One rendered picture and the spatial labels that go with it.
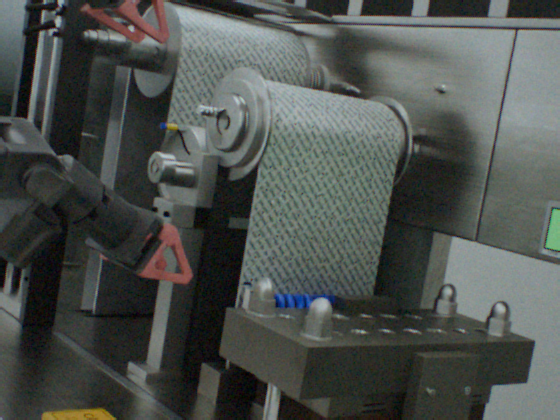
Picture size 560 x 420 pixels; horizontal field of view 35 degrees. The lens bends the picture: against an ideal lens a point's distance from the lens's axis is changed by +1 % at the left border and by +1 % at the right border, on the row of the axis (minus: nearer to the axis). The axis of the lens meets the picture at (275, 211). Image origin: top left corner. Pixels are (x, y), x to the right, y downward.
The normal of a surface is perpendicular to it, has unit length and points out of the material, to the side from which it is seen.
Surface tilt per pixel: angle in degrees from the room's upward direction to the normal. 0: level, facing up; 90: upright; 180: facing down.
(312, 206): 90
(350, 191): 90
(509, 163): 90
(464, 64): 90
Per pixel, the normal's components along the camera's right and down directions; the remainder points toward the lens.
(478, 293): -0.79, -0.07
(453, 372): 0.59, 0.18
